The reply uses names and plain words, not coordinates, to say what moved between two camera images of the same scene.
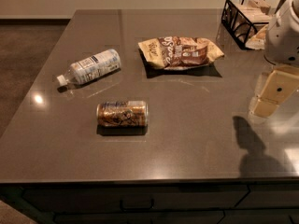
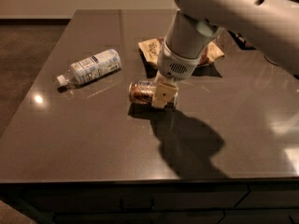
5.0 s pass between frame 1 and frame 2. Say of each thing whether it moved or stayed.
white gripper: moved
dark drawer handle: stayed
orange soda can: moved
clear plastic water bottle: stayed
